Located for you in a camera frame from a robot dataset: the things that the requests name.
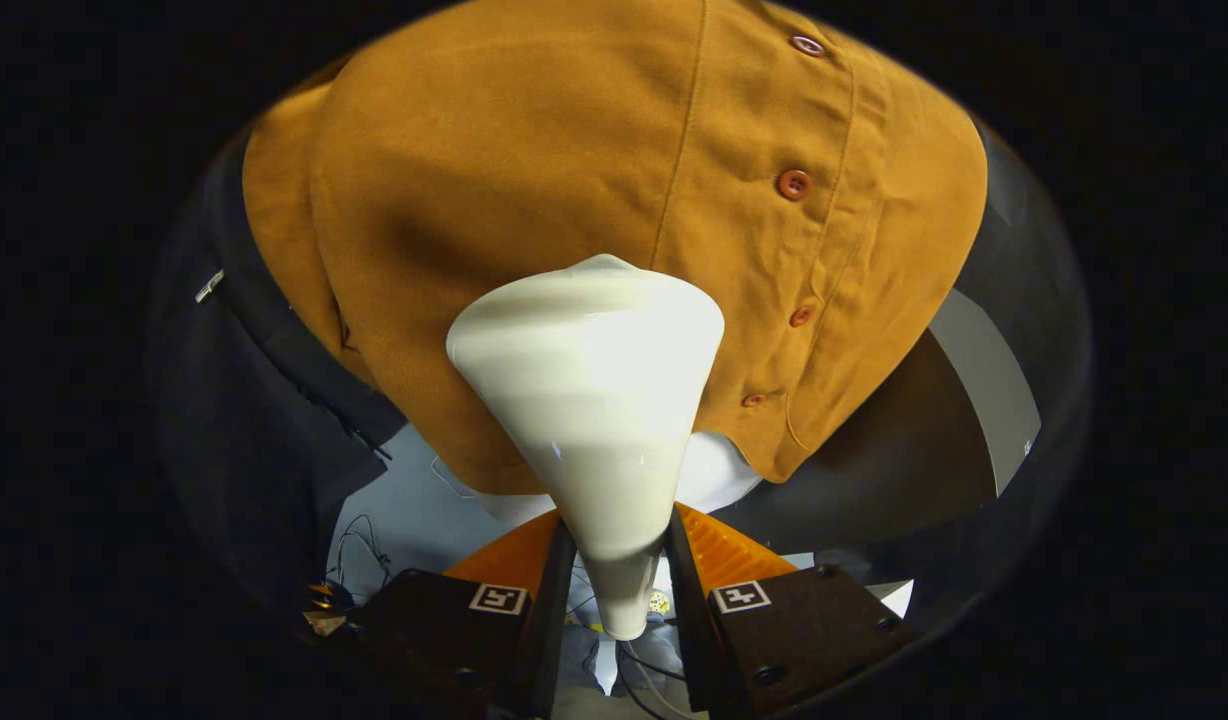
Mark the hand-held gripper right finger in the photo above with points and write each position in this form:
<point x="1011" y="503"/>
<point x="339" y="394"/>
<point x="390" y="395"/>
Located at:
<point x="689" y="630"/>

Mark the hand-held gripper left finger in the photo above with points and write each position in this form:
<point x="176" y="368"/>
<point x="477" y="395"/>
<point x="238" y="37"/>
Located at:
<point x="549" y="640"/>

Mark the white garment steamer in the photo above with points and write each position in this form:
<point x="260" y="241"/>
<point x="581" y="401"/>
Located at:
<point x="594" y="400"/>

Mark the brown button-up shirt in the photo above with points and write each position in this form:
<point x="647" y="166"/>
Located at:
<point x="534" y="150"/>

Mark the pale blue cloth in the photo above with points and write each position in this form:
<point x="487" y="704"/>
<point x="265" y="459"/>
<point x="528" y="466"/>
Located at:
<point x="579" y="655"/>

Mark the white mannequin torso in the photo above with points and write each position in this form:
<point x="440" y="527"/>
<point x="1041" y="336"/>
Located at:
<point x="719" y="475"/>

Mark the white sheet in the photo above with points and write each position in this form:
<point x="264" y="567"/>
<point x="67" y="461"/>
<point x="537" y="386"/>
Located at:
<point x="894" y="598"/>

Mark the dark device with orange lights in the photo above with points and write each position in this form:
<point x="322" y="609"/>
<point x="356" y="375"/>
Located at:
<point x="324" y="622"/>

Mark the grey table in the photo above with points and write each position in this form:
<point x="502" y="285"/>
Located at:
<point x="984" y="390"/>

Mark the black backdrop cloth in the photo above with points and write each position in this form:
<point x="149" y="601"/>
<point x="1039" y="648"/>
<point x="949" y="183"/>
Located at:
<point x="234" y="400"/>

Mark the small metal clip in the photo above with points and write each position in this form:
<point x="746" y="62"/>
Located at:
<point x="209" y="286"/>

